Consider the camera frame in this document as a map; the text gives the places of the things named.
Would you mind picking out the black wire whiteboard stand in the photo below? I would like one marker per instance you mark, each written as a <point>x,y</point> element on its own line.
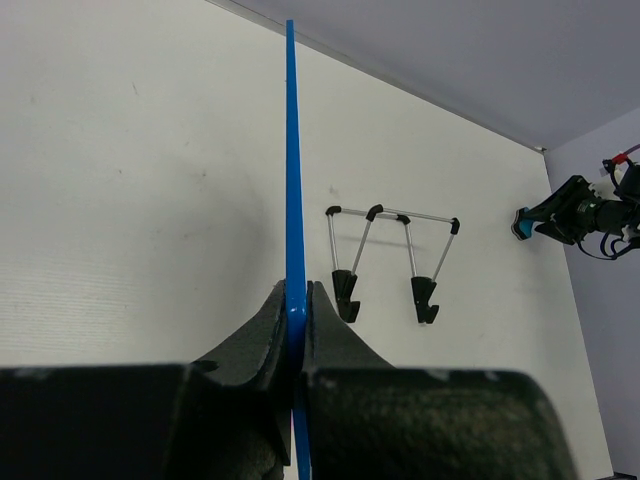
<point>388,248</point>

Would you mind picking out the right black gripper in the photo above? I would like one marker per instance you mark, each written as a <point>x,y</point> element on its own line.
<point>571,212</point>

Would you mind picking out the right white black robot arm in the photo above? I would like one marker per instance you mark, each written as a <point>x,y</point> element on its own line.
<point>621,218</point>

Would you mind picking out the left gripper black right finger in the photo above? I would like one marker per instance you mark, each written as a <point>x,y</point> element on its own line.
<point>368,419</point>

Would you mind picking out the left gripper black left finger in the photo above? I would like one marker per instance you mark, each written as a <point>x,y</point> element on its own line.
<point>223,416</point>

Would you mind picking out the blue framed whiteboard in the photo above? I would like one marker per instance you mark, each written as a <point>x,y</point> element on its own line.
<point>296,283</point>

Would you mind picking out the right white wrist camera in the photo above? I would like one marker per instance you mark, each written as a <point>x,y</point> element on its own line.
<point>618,181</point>

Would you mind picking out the blue whiteboard eraser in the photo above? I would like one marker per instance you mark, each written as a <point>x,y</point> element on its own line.
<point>523,224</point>

